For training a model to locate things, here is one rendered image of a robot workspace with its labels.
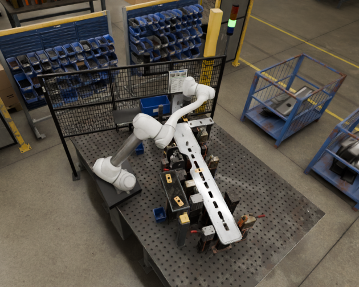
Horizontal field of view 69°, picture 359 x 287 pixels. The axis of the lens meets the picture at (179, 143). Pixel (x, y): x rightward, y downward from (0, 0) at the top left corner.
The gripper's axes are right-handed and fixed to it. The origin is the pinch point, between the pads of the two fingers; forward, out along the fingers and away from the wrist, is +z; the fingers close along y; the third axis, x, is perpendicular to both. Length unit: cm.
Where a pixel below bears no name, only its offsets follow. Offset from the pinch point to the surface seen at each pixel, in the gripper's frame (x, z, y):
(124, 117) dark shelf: 41, 26, -53
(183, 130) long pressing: 7.3, 28.5, 3.4
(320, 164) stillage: -29, 111, 208
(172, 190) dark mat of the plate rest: -70, 13, -35
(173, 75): 54, -10, 5
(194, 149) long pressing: -21.1, 28.6, 5.4
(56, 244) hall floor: -30, 130, -149
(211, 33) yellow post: 57, -51, 44
